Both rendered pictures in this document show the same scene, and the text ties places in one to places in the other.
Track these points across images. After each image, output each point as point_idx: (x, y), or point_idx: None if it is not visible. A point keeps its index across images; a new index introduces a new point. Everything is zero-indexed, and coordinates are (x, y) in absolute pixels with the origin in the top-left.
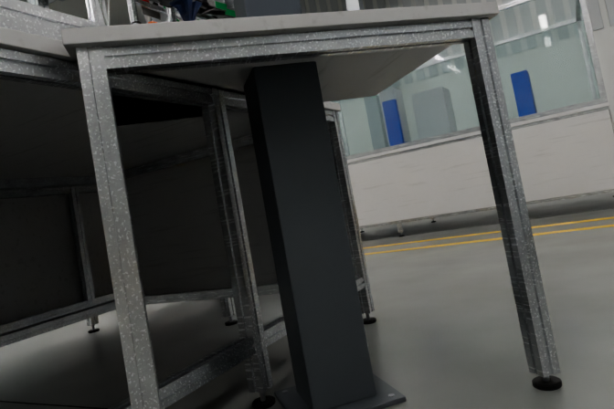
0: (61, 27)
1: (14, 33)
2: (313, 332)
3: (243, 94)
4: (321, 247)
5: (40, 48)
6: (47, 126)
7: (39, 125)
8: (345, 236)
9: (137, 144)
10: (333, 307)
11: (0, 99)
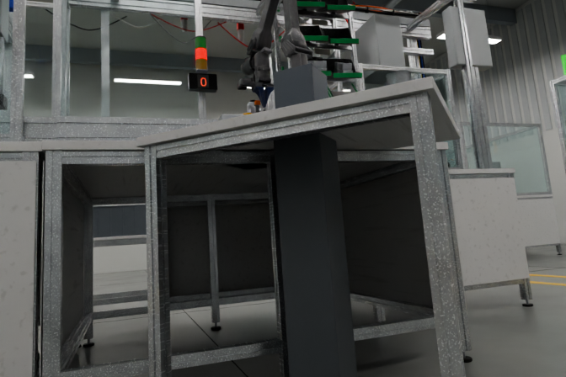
0: (163, 127)
1: (117, 142)
2: (297, 348)
3: None
4: (308, 283)
5: (131, 148)
6: (205, 172)
7: (200, 172)
8: (329, 277)
9: None
10: (314, 332)
11: None
